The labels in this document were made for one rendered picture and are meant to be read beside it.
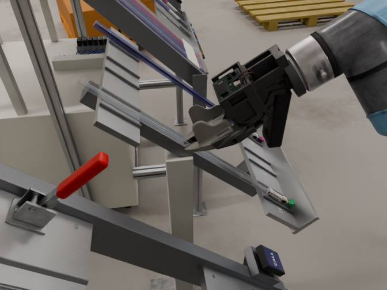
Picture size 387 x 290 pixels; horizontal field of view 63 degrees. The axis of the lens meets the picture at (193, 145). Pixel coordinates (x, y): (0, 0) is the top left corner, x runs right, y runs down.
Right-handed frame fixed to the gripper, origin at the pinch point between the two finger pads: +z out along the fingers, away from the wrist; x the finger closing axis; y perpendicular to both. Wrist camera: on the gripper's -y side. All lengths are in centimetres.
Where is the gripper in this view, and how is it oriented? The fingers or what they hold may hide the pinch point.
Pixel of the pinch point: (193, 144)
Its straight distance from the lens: 55.4
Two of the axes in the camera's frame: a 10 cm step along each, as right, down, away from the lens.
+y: -5.4, -5.8, -6.0
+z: -8.3, 4.9, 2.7
